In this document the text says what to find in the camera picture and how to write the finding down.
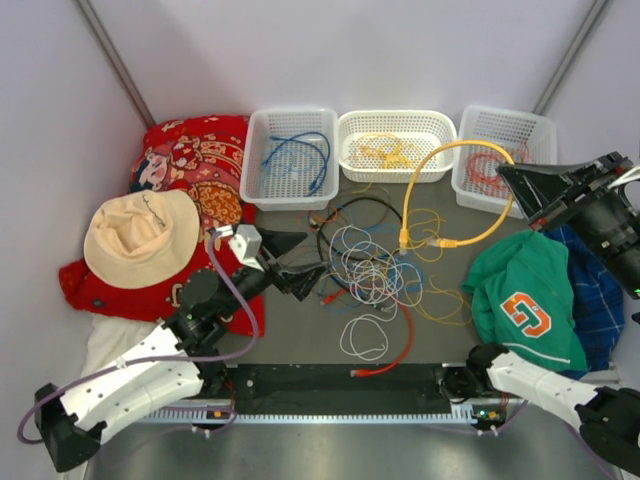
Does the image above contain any white cloth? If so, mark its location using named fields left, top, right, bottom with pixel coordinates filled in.
left=81, top=314, right=157, bottom=376

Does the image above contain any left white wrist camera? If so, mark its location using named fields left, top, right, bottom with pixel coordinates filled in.
left=211, top=224, right=264, bottom=271

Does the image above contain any orange yellow thin cable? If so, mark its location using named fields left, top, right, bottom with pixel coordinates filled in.
left=309, top=182, right=474, bottom=326

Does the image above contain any blue ethernet cable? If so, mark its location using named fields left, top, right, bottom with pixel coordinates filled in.
left=260, top=131, right=334, bottom=197

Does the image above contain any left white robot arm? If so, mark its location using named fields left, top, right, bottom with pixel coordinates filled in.
left=28, top=224, right=328, bottom=473

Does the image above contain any thin red cable in basket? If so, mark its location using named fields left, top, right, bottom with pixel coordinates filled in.
left=464, top=139, right=531, bottom=199

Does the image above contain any light blue thin cable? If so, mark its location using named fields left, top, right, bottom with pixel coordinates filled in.
left=319, top=219, right=426, bottom=311

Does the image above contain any beige bucket hat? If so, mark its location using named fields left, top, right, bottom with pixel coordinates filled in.
left=83, top=190, right=200, bottom=290

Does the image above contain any middle white perforated basket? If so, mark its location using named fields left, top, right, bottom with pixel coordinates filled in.
left=338, top=110, right=457, bottom=184

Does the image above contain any white mesh basket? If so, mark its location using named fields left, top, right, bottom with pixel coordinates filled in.
left=239, top=107, right=340, bottom=211
left=451, top=105, right=558, bottom=214

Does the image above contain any right white mesh basket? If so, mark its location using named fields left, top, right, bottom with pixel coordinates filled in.
left=451, top=105, right=558, bottom=214

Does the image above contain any grey slotted cable duct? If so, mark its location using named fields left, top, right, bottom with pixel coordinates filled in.
left=141, top=404, right=506, bottom=427

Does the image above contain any thick yellow ethernet cable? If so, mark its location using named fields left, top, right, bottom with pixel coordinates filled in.
left=398, top=139, right=516, bottom=251

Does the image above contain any left white mesh basket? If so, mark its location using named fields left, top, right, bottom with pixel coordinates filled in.
left=239, top=107, right=340, bottom=211

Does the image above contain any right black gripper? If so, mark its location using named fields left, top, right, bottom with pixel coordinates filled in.
left=494, top=147, right=640, bottom=297

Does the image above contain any red patterned cloth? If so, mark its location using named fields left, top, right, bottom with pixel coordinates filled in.
left=59, top=116, right=256, bottom=322

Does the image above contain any blue plaid cloth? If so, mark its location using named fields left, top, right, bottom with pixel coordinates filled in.
left=544, top=225, right=625, bottom=378

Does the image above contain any orange red ethernet cable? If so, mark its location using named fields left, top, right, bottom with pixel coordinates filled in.
left=319, top=289, right=417, bottom=379

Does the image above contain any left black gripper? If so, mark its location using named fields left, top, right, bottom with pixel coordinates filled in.
left=218, top=225, right=332, bottom=319

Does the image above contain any green jersey shirt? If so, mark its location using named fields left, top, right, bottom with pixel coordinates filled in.
left=463, top=231, right=588, bottom=373

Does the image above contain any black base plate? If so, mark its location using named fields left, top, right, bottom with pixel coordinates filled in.
left=227, top=364, right=451, bottom=414

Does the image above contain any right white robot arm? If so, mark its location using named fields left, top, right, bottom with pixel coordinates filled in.
left=466, top=152, right=639, bottom=474

